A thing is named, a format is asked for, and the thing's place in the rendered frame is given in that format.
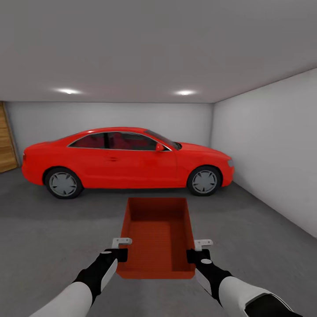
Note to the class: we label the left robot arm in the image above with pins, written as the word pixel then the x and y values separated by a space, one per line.
pixel 77 299

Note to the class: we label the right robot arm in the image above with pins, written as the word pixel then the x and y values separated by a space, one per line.
pixel 238 298

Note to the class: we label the car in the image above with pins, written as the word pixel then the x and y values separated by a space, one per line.
pixel 124 158

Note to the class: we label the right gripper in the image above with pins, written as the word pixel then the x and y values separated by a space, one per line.
pixel 192 254

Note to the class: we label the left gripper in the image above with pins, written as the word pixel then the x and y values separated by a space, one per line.
pixel 122 254

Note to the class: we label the storage box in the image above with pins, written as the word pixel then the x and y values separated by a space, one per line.
pixel 161 232

